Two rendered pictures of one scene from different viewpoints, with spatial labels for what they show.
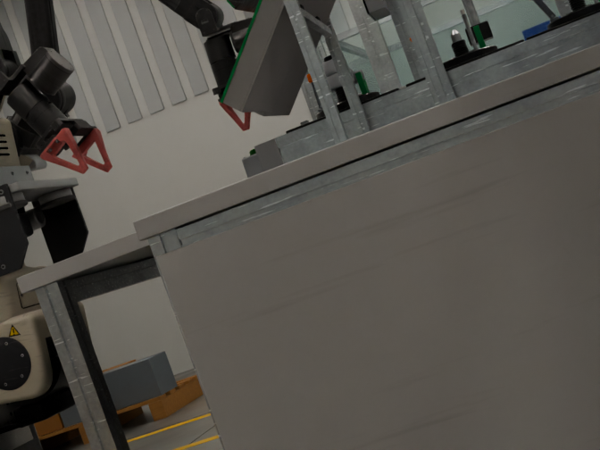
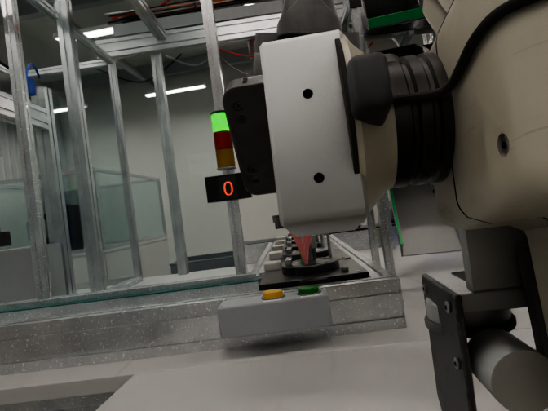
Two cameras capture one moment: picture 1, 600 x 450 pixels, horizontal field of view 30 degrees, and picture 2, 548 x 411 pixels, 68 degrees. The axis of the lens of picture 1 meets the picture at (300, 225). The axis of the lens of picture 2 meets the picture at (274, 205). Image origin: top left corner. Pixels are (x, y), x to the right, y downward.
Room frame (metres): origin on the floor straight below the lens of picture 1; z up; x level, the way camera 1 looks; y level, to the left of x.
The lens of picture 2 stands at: (2.56, 0.80, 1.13)
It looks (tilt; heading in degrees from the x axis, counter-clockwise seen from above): 1 degrees up; 260
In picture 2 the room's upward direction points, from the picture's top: 7 degrees counter-clockwise
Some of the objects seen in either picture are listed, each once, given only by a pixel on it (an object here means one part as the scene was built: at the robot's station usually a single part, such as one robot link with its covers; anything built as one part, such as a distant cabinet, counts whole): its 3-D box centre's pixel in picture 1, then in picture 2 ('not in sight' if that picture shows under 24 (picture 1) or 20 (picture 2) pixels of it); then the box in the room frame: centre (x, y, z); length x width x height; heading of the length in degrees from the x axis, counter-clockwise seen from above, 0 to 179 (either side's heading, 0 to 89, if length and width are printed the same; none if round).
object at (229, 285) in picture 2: not in sight; (196, 307); (2.61, -0.26, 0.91); 0.84 x 0.28 x 0.10; 168
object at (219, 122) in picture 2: not in sight; (221, 123); (2.48, -0.33, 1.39); 0.05 x 0.05 x 0.05
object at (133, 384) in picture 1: (105, 401); not in sight; (8.00, 1.73, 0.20); 1.20 x 0.80 x 0.41; 74
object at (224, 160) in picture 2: not in sight; (225, 159); (2.48, -0.33, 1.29); 0.05 x 0.05 x 0.05
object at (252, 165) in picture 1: (271, 166); (275, 311); (2.45, 0.01, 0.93); 0.21 x 0.07 x 0.06; 168
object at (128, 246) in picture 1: (274, 203); (373, 342); (2.26, 0.03, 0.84); 0.90 x 0.70 x 0.03; 164
